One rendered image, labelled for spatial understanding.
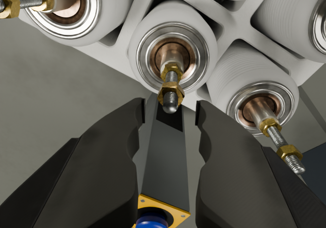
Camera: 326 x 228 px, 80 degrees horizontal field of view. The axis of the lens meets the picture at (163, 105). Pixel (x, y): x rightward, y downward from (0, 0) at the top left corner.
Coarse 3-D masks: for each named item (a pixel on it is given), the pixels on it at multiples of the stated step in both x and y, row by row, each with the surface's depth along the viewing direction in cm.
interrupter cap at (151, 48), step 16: (160, 32) 19; (176, 32) 19; (192, 32) 18; (144, 48) 20; (160, 48) 20; (176, 48) 20; (192, 48) 19; (208, 48) 19; (144, 64) 21; (160, 64) 21; (192, 64) 20; (208, 64) 20; (144, 80) 21; (160, 80) 21; (192, 80) 21
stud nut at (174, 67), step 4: (168, 64) 17; (172, 64) 17; (176, 64) 17; (164, 68) 17; (168, 68) 16; (172, 68) 16; (176, 68) 16; (164, 72) 17; (176, 72) 17; (180, 72) 17; (164, 76) 17; (180, 76) 17; (164, 80) 17
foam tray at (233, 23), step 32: (160, 0) 34; (192, 0) 24; (224, 0) 32; (256, 0) 23; (128, 32) 26; (224, 32) 25; (256, 32) 25; (128, 64) 28; (288, 64) 27; (320, 64) 27; (192, 96) 31
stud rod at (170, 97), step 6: (168, 72) 16; (174, 72) 16; (168, 78) 15; (174, 78) 15; (168, 96) 13; (174, 96) 13; (168, 102) 12; (174, 102) 12; (168, 108) 13; (174, 108) 12
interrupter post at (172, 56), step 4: (168, 52) 19; (172, 52) 19; (176, 52) 19; (164, 56) 19; (168, 56) 18; (172, 56) 18; (176, 56) 18; (180, 56) 19; (164, 60) 18; (168, 60) 17; (172, 60) 17; (176, 60) 17; (180, 60) 18; (164, 64) 18; (180, 64) 18; (160, 68) 18; (180, 68) 18; (160, 72) 18
